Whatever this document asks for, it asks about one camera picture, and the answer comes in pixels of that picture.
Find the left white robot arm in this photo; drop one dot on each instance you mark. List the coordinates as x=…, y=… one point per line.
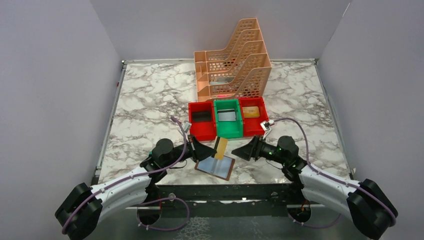
x=86, y=206

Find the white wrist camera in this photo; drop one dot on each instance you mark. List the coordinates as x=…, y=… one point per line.
x=186, y=125
x=266, y=126

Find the silver card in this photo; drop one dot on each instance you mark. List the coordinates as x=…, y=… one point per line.
x=226, y=115

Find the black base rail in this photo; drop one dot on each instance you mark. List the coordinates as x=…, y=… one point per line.
x=227, y=200

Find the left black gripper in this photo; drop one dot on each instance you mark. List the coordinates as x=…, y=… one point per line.
x=199, y=151

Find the brown leather card holder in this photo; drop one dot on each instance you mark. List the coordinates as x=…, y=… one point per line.
x=219, y=168

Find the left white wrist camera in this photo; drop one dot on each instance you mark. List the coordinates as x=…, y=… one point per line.
x=186, y=125

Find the red bin with gold card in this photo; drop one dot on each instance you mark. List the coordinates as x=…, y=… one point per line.
x=251, y=126

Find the black card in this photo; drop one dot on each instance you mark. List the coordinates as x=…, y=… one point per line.
x=201, y=116

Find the peach plastic file organizer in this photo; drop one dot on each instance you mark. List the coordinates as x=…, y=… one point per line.
x=240, y=70

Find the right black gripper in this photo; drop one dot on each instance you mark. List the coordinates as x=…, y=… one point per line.
x=252, y=149

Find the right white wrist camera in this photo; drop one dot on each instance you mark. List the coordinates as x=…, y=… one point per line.
x=266, y=126

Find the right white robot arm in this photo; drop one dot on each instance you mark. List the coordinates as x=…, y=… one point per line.
x=362, y=202

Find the gold card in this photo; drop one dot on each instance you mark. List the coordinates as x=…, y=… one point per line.
x=220, y=146
x=251, y=111

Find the red bin with black card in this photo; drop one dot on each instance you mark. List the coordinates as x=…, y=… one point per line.
x=203, y=131

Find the green plastic bin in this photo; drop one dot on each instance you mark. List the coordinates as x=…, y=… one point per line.
x=229, y=129

